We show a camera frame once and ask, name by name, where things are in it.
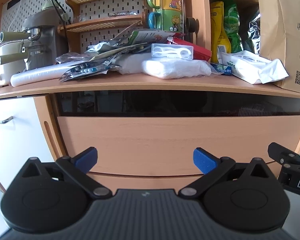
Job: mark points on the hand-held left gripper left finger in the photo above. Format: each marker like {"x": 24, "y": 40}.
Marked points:
{"x": 88, "y": 158}

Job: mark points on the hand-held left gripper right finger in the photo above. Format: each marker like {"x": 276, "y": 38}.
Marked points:
{"x": 204, "y": 161}

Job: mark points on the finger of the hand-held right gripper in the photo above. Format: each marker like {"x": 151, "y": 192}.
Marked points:
{"x": 280, "y": 155}

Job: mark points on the wooden drawer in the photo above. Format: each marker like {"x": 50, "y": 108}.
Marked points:
{"x": 165, "y": 140}

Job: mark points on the white cabinet door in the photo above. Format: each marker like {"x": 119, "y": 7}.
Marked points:
{"x": 12, "y": 150}

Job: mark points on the blue pill blister pack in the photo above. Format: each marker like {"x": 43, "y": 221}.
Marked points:
{"x": 87, "y": 69}

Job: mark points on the blue gum packet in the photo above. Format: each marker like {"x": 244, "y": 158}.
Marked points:
{"x": 222, "y": 69}

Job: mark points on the clear plastic wrap roll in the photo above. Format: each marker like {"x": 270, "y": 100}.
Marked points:
{"x": 40, "y": 75}

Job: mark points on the large white tissue pack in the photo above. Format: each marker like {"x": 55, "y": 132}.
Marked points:
{"x": 175, "y": 69}

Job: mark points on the white wet wipes pack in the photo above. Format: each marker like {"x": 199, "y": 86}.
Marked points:
{"x": 242, "y": 63}

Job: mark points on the small white tissue pack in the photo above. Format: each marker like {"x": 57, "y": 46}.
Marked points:
{"x": 132, "y": 64}

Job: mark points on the pile of silver foil sachets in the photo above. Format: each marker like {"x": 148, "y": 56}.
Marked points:
{"x": 107, "y": 50}

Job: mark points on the red box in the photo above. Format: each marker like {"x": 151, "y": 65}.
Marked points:
{"x": 198, "y": 52}

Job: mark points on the brown paper bag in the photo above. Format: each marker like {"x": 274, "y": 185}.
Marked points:
{"x": 290, "y": 42}

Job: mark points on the white floss pick box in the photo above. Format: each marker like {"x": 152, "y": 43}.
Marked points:
{"x": 172, "y": 51}

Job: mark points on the cream electric cooker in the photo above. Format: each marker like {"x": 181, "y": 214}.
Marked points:
{"x": 7, "y": 66}

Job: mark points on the silver foil bag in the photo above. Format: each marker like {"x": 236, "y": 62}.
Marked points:
{"x": 253, "y": 35}

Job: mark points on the grey espresso machine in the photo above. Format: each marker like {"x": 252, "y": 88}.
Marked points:
{"x": 47, "y": 37}

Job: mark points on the yellow packet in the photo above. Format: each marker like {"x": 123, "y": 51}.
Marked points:
{"x": 217, "y": 30}

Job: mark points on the green and white packet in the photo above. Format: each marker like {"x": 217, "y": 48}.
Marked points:
{"x": 145, "y": 36}

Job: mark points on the black round knob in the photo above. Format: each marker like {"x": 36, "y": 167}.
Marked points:
{"x": 191, "y": 25}

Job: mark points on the clear glass cups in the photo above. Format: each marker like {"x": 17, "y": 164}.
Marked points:
{"x": 82, "y": 18}

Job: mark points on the white pegboard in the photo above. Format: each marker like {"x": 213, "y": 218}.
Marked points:
{"x": 102, "y": 7}

